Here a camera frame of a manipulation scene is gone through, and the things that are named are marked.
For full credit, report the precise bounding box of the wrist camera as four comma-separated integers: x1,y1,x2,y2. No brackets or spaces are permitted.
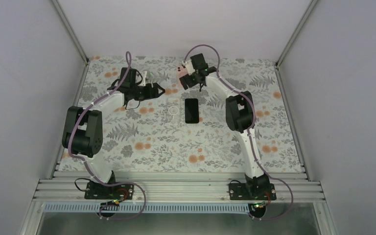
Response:
181,60,195,75
139,71,147,87

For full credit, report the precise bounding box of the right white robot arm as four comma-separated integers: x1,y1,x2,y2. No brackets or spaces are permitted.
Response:
177,54,271,199

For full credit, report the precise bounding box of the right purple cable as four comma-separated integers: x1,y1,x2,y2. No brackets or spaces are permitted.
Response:
183,44,294,221

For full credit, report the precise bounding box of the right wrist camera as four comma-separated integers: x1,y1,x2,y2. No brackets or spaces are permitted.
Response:
181,60,195,75

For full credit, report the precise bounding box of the aluminium mounting rail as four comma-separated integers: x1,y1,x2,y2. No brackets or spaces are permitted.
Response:
33,171,326,203

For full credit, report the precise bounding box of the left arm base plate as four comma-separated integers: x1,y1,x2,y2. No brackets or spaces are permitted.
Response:
84,181,134,201

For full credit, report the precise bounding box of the purple cable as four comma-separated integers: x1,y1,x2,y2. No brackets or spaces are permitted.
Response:
67,51,133,186
183,44,294,221

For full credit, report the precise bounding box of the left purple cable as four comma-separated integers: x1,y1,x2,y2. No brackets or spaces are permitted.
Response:
67,51,133,186

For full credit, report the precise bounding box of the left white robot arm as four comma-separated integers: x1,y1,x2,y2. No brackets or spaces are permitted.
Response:
62,67,165,198

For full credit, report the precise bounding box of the pink phone case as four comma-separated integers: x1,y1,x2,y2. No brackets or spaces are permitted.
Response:
176,65,188,86

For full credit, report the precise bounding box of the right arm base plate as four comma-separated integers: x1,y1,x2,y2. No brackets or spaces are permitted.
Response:
228,180,277,201

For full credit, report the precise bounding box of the floral table mat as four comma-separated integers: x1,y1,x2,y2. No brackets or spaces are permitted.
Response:
60,55,301,173

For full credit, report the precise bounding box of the black phone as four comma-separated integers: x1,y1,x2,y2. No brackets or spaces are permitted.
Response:
185,98,199,124

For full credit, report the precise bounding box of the clear phone case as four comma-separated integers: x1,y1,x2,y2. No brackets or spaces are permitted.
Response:
165,97,181,124

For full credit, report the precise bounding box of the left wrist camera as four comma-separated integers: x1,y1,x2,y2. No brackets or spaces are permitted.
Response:
139,71,147,87

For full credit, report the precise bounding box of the grey slotted cable duct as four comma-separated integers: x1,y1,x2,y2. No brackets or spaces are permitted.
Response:
43,202,249,214

